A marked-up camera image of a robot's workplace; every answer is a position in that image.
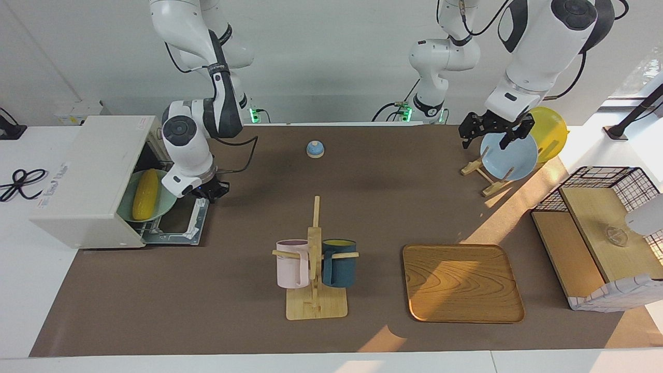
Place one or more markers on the pink mug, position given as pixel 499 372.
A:
pixel 291 269

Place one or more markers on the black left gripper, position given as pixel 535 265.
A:
pixel 497 124

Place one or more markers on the yellow corn cob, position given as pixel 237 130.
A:
pixel 146 197

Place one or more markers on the white power strip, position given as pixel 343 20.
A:
pixel 77 111

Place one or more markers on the white rounded object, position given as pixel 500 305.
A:
pixel 645 215

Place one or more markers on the small blue bell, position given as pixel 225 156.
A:
pixel 315 150

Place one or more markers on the wooden plate rack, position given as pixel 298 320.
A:
pixel 472 168

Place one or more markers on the light wooden step shelf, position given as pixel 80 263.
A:
pixel 595 217

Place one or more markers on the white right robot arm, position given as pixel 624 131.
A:
pixel 181 134

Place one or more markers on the pale green plate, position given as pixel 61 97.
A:
pixel 166 202

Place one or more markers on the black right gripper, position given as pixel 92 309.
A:
pixel 206 191

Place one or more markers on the dark blue mug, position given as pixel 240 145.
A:
pixel 341 269

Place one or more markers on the small clear glass item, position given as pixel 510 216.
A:
pixel 615 235

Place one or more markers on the white chequered cloth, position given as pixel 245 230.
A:
pixel 611 295

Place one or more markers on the yellow plate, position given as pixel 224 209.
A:
pixel 551 129

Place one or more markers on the brown table mat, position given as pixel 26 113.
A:
pixel 207 290

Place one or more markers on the white toaster oven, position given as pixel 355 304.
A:
pixel 83 176

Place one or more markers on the wooden serving tray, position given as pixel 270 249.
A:
pixel 461 285

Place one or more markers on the glass oven door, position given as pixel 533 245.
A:
pixel 178 228

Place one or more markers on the light blue plate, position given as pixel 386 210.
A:
pixel 518 158

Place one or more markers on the wooden mug rack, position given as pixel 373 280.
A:
pixel 316 308

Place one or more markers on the black clamp device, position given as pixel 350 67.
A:
pixel 10 129

